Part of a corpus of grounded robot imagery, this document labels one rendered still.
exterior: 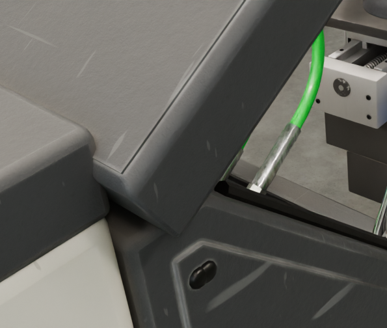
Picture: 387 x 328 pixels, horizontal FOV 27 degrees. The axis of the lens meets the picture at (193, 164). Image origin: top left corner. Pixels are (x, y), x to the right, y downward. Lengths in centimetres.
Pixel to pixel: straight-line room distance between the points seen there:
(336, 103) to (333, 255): 103
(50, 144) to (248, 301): 13
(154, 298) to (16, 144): 8
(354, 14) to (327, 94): 15
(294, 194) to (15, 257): 92
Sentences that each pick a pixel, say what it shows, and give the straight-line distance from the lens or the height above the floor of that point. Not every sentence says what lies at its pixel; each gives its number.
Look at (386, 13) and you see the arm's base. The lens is 142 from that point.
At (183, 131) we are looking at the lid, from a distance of 25.
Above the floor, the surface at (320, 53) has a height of 123.
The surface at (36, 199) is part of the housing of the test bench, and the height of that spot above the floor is 149.
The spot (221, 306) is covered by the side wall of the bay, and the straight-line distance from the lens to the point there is 33.
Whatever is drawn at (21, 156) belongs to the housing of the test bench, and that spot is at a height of 150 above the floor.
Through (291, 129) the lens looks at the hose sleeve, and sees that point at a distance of 90.
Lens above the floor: 162
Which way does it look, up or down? 33 degrees down
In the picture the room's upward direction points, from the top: 10 degrees counter-clockwise
